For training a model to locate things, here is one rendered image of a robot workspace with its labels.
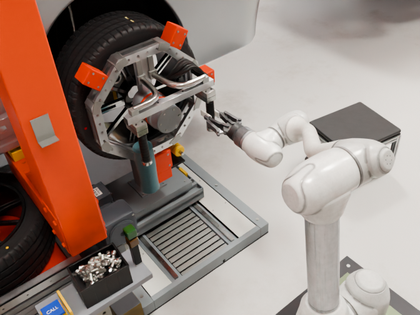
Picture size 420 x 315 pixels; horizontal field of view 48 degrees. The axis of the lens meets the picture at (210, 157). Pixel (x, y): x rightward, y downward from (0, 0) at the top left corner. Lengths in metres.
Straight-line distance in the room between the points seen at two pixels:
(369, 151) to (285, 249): 1.34
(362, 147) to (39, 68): 0.96
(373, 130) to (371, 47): 1.68
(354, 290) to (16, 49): 1.31
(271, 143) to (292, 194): 0.58
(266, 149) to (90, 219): 0.73
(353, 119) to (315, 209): 1.67
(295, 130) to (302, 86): 1.98
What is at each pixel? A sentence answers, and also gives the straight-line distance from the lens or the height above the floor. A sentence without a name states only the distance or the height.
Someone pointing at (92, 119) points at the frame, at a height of 0.90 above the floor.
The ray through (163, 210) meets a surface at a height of 0.17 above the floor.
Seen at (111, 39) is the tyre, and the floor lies 1.17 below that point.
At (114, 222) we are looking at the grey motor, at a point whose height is 0.40.
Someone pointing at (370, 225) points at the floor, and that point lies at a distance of 2.77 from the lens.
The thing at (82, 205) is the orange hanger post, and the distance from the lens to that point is 1.86.
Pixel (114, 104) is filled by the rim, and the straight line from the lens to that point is 2.16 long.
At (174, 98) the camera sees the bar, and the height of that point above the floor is 0.98.
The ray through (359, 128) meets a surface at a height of 0.34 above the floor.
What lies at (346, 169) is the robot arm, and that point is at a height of 1.17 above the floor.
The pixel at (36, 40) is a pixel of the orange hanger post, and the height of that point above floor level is 1.42.
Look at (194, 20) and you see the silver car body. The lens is 2.45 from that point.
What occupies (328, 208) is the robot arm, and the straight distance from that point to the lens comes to 1.30.
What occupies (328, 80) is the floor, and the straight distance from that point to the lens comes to 3.89.
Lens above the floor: 2.03
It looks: 41 degrees down
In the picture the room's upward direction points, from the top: 4 degrees counter-clockwise
